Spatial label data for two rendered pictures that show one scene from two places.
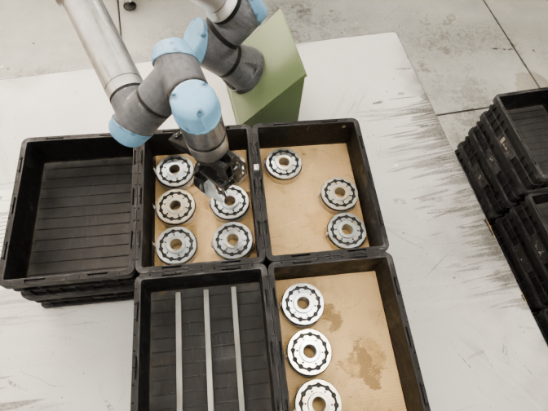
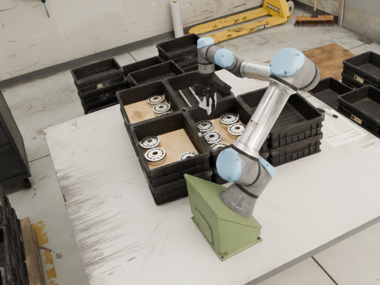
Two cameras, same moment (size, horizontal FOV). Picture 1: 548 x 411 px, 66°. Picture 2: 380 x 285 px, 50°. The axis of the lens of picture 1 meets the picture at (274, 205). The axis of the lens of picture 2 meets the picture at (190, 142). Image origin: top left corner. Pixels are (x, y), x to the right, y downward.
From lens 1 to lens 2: 2.16 m
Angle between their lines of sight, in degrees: 80
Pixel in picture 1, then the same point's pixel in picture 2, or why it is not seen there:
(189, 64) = (213, 48)
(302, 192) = (176, 156)
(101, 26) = (267, 65)
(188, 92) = (207, 39)
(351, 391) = (144, 108)
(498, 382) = (80, 144)
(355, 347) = (143, 117)
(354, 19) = not seen: outside the picture
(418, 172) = (103, 216)
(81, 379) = not seen: hidden behind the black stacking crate
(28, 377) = not seen: hidden behind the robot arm
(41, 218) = (299, 116)
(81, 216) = (281, 121)
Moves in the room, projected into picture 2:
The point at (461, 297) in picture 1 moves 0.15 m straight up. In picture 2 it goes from (89, 165) to (81, 144)
